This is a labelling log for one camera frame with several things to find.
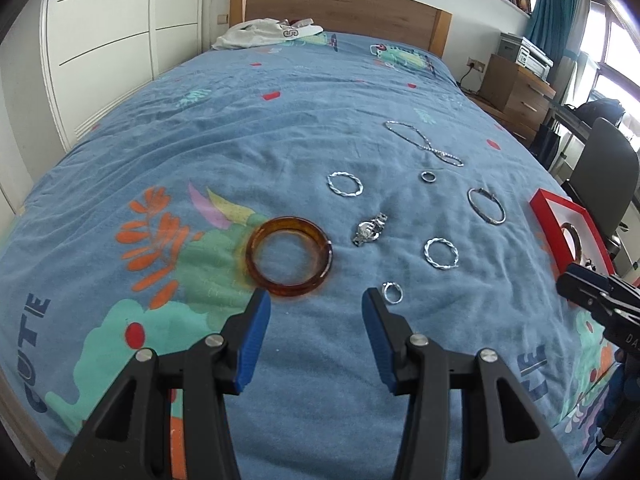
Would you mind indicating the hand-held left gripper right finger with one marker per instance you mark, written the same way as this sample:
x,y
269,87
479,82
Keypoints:
x,y
377,340

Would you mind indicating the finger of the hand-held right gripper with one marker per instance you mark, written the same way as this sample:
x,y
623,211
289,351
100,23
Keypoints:
x,y
587,273
580,290

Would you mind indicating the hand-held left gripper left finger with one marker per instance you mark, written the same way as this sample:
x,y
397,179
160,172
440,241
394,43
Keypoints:
x,y
255,340

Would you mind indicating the red jewelry box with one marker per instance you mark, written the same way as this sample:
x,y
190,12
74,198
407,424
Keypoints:
x,y
542,210

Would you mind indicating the twisted silver hoop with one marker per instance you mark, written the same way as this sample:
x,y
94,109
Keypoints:
x,y
426,255
329,183

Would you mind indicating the silver charm pendant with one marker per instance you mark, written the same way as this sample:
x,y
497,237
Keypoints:
x,y
367,230

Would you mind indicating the thin silver bangle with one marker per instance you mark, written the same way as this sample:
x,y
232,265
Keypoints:
x,y
487,220

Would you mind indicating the amber resin bangle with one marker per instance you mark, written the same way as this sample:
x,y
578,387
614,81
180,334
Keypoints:
x,y
320,240

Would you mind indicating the person's right forearm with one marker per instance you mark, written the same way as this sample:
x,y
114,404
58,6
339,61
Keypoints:
x,y
631,385

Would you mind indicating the dark brown bangle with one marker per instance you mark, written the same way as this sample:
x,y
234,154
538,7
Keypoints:
x,y
575,240

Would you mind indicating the grey office chair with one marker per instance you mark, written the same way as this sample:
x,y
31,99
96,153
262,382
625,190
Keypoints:
x,y
605,175

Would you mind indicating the black backpack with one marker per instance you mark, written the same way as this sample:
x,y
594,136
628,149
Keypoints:
x,y
600,110

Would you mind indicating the printed blue blanket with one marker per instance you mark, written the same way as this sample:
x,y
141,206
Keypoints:
x,y
200,160

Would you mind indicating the wooden dresser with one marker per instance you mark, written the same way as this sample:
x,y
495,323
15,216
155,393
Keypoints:
x,y
515,95

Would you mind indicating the white printer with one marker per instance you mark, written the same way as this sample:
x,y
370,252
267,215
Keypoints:
x,y
527,52

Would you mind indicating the teal curtain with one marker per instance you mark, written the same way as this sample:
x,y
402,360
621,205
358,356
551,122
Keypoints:
x,y
555,20

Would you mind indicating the white garment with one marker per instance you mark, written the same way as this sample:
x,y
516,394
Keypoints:
x,y
260,32

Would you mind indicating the wooden headboard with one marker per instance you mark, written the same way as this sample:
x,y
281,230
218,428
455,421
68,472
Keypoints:
x,y
350,7

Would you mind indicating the white wardrobe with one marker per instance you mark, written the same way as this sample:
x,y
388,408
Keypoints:
x,y
110,35

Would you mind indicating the wall socket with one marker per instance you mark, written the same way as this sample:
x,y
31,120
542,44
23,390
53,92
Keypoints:
x,y
476,64

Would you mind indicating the wall light switch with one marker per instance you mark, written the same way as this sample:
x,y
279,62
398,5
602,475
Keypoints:
x,y
222,19

